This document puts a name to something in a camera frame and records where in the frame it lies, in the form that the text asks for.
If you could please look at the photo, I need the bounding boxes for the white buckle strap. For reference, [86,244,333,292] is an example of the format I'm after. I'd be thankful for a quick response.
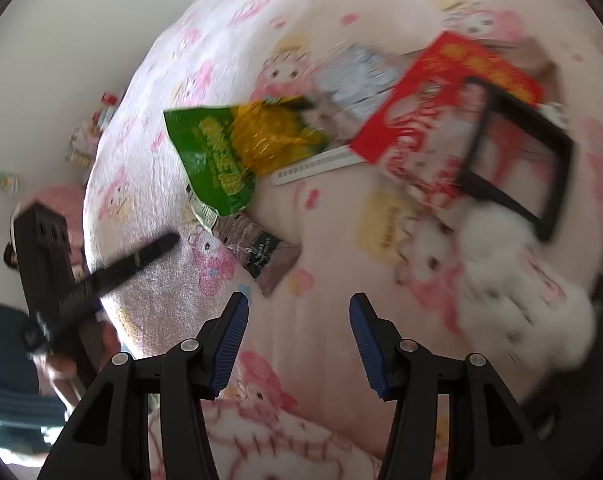
[272,146,368,187]

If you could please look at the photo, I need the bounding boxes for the person's left hand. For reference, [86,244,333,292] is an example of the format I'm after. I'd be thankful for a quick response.
[44,327,122,411]

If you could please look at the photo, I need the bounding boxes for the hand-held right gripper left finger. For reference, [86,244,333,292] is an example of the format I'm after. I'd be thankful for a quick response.
[38,292,250,480]

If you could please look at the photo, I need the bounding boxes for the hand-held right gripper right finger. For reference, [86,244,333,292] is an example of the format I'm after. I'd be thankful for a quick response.
[350,294,562,480]

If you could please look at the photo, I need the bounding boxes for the yellow crinkled wrapper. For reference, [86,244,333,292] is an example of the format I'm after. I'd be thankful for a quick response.
[230,100,328,177]

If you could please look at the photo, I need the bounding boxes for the pink soft object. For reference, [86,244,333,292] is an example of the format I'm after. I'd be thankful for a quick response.
[30,184,86,243]

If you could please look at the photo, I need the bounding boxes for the green snack bag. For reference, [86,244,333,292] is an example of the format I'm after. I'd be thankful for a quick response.
[164,97,327,216]

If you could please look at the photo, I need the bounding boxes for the white plush toy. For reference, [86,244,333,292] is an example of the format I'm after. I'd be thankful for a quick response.
[459,204,598,372]

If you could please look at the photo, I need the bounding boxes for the colourful boxes on floor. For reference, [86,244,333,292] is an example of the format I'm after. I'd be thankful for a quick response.
[64,91,118,170]

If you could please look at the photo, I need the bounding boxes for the red printed card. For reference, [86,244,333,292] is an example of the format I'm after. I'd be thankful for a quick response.
[350,30,545,208]

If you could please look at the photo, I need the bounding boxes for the pink printed blanket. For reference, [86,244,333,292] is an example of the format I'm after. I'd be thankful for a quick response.
[84,0,603,480]

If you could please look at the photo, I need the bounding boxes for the black storage box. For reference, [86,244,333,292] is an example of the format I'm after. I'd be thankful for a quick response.
[455,75,575,244]

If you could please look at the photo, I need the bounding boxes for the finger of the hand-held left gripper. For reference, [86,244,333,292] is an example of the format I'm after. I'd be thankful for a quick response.
[92,232,181,293]

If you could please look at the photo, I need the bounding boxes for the dark blue clothing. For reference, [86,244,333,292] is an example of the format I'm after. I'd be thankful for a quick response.
[0,299,66,456]

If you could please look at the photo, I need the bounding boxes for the white fleece with red print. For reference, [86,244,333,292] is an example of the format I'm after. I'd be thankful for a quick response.
[146,397,385,480]

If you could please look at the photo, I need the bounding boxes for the brown sachet packet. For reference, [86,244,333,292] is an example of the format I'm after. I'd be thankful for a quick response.
[188,185,302,297]

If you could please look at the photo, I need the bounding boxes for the scribbled drawing pad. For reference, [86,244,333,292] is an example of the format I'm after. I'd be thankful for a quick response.
[312,44,408,122]

